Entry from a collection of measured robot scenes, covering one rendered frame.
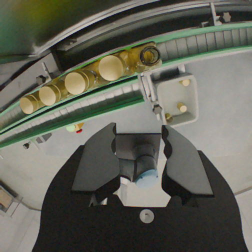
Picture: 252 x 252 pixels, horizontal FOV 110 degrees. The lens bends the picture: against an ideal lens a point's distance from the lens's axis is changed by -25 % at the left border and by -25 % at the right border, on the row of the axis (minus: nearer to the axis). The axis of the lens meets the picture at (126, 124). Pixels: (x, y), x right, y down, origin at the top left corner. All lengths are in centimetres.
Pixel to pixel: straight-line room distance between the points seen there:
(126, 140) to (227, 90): 63
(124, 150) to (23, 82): 65
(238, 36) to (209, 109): 38
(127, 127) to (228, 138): 69
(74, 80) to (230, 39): 54
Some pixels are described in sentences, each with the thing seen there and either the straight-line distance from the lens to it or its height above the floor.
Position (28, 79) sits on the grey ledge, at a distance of 64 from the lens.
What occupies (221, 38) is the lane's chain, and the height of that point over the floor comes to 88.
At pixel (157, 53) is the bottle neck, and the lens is 19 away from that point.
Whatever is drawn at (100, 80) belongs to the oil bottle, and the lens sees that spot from 25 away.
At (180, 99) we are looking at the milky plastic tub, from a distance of 63.
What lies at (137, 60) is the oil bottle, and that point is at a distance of 24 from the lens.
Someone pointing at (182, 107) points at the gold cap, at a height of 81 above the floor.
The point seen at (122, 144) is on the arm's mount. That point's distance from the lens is 72.
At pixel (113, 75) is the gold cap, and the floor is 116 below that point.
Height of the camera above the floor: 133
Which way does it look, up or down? 60 degrees down
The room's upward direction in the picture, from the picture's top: 173 degrees counter-clockwise
